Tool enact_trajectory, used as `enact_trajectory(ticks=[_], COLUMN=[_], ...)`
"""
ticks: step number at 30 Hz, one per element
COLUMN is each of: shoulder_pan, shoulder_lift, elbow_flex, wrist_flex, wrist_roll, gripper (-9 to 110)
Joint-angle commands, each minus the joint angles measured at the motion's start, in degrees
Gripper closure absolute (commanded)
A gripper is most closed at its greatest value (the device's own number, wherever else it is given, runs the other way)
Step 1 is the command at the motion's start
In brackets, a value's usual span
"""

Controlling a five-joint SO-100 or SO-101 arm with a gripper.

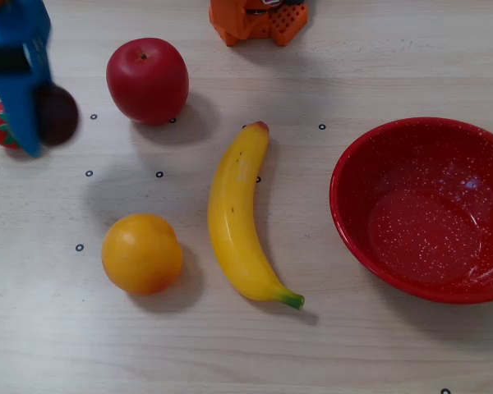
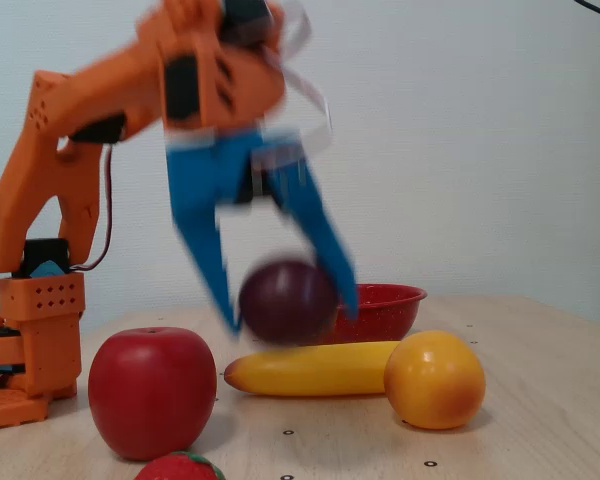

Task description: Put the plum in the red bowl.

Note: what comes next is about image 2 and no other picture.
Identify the red strawberry green leaves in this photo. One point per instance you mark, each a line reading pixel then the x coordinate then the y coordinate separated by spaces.
pixel 180 470

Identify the red speckled bowl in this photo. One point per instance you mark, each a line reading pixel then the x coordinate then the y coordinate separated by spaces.
pixel 385 310

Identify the orange robot base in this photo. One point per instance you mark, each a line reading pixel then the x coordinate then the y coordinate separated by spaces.
pixel 40 340

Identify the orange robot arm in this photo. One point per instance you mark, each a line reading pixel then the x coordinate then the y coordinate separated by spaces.
pixel 40 175

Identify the yellow banana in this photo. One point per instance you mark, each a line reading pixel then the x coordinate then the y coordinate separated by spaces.
pixel 310 372

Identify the orange fruit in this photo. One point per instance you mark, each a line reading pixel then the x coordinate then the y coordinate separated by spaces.
pixel 432 380

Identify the dark purple plum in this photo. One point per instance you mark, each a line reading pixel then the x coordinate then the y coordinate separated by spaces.
pixel 285 302

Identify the blue gripper black motor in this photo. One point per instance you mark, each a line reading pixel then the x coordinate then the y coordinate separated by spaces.
pixel 206 170

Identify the red apple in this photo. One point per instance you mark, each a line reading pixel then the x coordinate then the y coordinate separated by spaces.
pixel 150 390

